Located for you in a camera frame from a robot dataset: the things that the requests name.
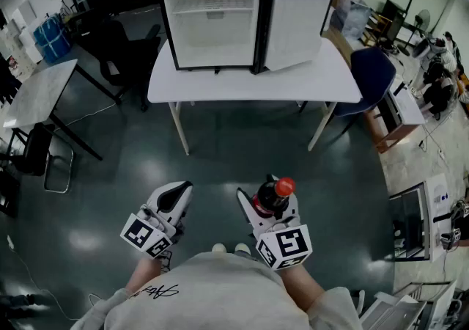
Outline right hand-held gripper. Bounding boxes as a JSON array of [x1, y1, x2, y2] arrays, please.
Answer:
[[236, 173, 313, 271]]

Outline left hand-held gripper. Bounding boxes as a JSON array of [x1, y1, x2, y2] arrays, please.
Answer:
[[119, 180, 194, 260]]

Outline cola bottle with red cap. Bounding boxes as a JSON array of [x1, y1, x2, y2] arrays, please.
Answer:
[[251, 177, 296, 218]]

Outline black mini fridge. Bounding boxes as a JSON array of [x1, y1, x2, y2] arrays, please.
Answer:
[[158, 0, 336, 76]]

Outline person's right forearm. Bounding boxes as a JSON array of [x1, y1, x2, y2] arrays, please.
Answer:
[[280, 264, 325, 309]]

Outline person's left forearm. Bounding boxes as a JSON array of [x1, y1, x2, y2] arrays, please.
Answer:
[[124, 257, 164, 295]]

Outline person's grey sweatshirt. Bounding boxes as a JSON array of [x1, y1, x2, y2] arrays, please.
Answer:
[[69, 251, 363, 330]]

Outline wooden low cabinet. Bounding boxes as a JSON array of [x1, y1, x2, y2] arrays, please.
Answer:
[[364, 81, 426, 153]]

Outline black office chair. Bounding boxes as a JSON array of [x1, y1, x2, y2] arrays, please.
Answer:
[[82, 20, 162, 113]]

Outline blue chair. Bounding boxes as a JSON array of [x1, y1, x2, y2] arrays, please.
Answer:
[[298, 45, 397, 135]]

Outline white glass-door appliance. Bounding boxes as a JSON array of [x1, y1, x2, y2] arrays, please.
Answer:
[[388, 173, 451, 263]]

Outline grey marble side table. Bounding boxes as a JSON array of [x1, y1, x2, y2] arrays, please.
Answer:
[[2, 59, 124, 161]]

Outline white printer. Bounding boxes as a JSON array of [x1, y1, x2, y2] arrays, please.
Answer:
[[390, 88, 426, 126]]

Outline blue wrapped barrel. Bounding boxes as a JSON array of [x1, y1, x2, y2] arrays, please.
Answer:
[[33, 15, 73, 64]]

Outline clear plastic box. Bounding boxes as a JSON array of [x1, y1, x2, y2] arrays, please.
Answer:
[[331, 0, 373, 40]]

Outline standing fan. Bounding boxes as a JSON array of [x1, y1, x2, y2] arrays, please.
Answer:
[[397, 9, 432, 57]]

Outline black metal-frame chair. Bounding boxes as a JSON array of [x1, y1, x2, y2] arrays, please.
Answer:
[[0, 122, 74, 194]]

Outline white floor cable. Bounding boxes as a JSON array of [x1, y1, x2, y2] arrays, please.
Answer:
[[6, 235, 103, 322]]

